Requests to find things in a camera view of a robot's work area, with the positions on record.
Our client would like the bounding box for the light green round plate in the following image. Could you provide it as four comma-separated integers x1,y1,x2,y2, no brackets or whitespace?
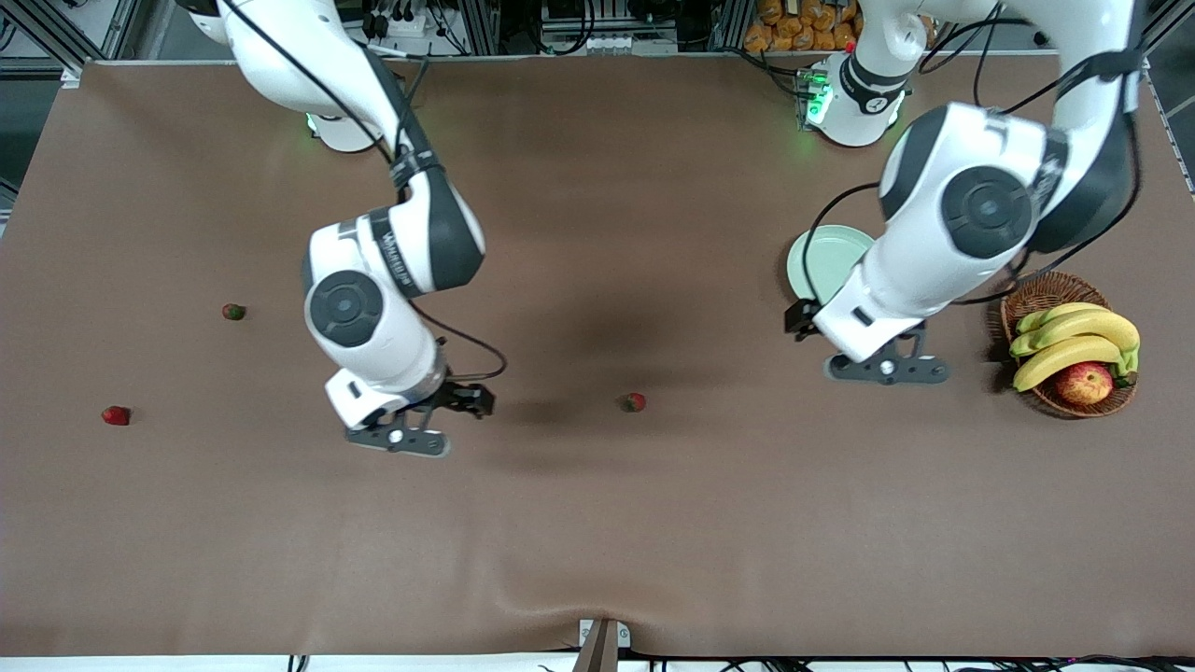
786,225,879,307

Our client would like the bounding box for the table cover cloth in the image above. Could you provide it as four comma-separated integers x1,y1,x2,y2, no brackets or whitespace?
0,51,1195,659

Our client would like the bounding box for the brown wicker basket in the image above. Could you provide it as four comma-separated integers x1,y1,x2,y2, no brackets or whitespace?
1001,271,1138,418

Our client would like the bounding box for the yellow banana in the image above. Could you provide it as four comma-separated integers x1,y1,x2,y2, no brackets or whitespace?
1013,336,1126,393
1010,310,1142,358
1016,301,1112,335

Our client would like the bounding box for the red apple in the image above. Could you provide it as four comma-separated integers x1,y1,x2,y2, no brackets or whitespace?
1055,362,1115,406

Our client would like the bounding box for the bag of orange buns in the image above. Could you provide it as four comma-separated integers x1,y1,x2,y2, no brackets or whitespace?
744,0,865,53

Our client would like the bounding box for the white socket bar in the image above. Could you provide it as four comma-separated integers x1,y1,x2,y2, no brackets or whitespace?
541,33,680,55

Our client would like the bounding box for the white power strip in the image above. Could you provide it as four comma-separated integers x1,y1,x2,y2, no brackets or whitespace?
373,5,456,40

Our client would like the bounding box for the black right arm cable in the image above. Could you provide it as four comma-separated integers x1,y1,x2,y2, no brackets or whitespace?
219,0,510,384

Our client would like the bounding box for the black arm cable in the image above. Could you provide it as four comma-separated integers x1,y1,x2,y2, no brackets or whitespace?
219,0,510,384
803,0,1145,309

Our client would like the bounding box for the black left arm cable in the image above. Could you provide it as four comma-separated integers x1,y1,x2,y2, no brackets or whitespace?
803,0,1145,309

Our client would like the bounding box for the grey metal pole bracket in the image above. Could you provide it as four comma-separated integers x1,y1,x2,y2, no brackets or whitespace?
577,618,633,672

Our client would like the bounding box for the aluminium frame post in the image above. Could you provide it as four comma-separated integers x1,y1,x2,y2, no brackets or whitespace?
457,0,502,57

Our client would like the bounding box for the aluminium frame profile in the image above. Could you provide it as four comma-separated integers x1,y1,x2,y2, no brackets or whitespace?
93,0,143,62

